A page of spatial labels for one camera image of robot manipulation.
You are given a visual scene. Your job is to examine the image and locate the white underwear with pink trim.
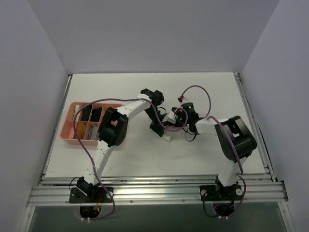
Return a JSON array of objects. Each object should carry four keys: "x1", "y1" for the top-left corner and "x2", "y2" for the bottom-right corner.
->
[{"x1": 162, "y1": 128, "x2": 172, "y2": 142}]

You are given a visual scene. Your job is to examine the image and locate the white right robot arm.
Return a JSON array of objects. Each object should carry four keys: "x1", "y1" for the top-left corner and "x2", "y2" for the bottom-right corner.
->
[{"x1": 168, "y1": 102, "x2": 257, "y2": 200}]

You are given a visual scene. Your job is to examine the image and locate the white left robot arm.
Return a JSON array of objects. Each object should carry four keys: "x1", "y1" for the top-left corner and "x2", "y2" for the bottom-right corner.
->
[{"x1": 77, "y1": 88, "x2": 165, "y2": 203}]

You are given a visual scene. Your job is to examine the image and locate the grey rolled cloth in tray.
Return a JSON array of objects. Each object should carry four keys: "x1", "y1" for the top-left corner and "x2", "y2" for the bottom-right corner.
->
[{"x1": 88, "y1": 125, "x2": 98, "y2": 140}]

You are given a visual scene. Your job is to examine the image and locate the black rolled cloth in tray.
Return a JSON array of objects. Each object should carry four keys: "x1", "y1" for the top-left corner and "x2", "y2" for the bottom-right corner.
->
[{"x1": 81, "y1": 105, "x2": 92, "y2": 122}]

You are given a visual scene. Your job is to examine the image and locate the orange rolled cloth in tray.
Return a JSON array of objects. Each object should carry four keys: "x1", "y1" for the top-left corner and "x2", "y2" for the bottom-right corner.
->
[{"x1": 74, "y1": 122, "x2": 88, "y2": 140}]

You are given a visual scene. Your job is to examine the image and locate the pink plastic organizer tray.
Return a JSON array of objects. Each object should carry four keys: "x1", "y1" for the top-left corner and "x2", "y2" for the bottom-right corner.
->
[{"x1": 60, "y1": 101, "x2": 121, "y2": 146}]

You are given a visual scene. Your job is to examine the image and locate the white rolled cloth in tray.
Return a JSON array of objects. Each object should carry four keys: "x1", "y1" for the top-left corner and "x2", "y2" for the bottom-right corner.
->
[{"x1": 73, "y1": 104, "x2": 82, "y2": 120}]

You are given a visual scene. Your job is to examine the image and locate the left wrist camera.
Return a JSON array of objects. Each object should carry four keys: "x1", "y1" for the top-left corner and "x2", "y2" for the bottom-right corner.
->
[{"x1": 166, "y1": 111, "x2": 177, "y2": 124}]

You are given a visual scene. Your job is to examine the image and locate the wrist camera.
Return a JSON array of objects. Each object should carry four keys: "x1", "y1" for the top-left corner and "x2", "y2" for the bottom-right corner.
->
[
  {"x1": 166, "y1": 111, "x2": 177, "y2": 124},
  {"x1": 178, "y1": 95, "x2": 190, "y2": 105}
]

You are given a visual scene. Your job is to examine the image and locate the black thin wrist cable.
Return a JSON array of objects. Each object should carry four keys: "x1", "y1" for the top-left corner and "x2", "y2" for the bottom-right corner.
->
[{"x1": 183, "y1": 125, "x2": 197, "y2": 142}]

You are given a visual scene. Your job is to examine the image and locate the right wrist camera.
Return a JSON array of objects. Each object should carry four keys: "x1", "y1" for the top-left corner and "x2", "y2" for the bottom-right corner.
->
[{"x1": 178, "y1": 95, "x2": 190, "y2": 105}]

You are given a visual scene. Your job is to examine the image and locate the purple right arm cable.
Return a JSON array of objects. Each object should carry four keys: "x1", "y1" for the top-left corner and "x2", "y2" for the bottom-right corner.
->
[{"x1": 178, "y1": 85, "x2": 247, "y2": 216}]

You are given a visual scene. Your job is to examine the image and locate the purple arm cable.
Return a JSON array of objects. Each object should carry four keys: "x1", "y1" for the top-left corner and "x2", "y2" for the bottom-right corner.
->
[
  {"x1": 178, "y1": 85, "x2": 247, "y2": 216},
  {"x1": 72, "y1": 97, "x2": 189, "y2": 221}
]

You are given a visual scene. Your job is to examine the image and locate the aluminium frame rail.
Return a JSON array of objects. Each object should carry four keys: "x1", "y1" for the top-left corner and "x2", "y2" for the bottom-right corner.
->
[{"x1": 27, "y1": 179, "x2": 288, "y2": 206}]

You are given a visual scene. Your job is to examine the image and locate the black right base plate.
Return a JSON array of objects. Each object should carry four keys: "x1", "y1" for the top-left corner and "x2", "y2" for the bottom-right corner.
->
[{"x1": 199, "y1": 184, "x2": 243, "y2": 202}]

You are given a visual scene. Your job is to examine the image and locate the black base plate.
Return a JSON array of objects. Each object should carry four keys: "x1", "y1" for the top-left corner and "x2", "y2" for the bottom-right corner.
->
[
  {"x1": 69, "y1": 187, "x2": 113, "y2": 203},
  {"x1": 199, "y1": 184, "x2": 243, "y2": 202}
]

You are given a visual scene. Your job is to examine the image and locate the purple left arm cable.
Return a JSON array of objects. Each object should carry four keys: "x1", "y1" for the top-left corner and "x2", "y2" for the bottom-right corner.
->
[{"x1": 72, "y1": 97, "x2": 189, "y2": 221}]

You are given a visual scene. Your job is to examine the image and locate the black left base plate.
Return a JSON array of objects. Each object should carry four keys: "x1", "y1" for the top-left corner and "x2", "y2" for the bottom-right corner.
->
[{"x1": 69, "y1": 187, "x2": 113, "y2": 203}]

